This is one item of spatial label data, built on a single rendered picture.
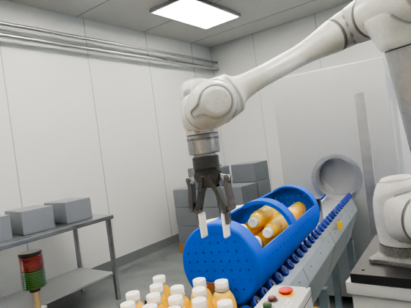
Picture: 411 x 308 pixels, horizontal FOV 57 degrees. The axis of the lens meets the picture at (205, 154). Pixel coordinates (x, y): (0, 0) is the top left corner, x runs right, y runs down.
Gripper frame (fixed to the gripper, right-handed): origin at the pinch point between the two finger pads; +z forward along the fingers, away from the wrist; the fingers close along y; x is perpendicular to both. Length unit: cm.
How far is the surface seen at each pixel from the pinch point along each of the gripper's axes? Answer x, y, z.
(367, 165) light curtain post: -158, -25, 2
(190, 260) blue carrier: -15.7, 19.8, 15.5
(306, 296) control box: 2.9, -24.6, 16.8
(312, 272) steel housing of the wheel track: -77, -4, 41
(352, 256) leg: -213, 0, 77
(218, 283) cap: 1.7, 0.1, 15.7
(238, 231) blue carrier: -16.7, 0.7, 5.7
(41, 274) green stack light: 25.4, 42.3, 6.6
